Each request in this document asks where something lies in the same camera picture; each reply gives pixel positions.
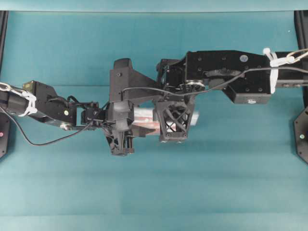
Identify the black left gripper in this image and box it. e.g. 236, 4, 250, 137
81, 101, 155, 156

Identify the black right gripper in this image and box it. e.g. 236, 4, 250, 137
153, 94, 195, 142

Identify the clear zip bag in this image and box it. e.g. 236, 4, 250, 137
132, 107, 200, 135

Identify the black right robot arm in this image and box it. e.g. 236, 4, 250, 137
155, 48, 308, 142

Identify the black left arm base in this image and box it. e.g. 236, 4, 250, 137
0, 11, 10, 158

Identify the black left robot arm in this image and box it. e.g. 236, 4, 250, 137
0, 80, 155, 156

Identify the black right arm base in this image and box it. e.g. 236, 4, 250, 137
294, 10, 308, 164

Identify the teal backdrop sheet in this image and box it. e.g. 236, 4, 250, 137
0, 0, 308, 13

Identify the white left cable tie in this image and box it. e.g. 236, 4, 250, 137
0, 82, 38, 116

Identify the white cable tie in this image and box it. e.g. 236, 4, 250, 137
0, 82, 38, 116
262, 47, 308, 94

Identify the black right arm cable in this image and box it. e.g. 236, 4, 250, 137
120, 65, 308, 102

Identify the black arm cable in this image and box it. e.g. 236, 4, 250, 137
120, 65, 308, 102
0, 102, 109, 146

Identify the white right cable tie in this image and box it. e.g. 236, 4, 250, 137
262, 47, 308, 94

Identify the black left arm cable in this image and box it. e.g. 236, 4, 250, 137
0, 102, 109, 146

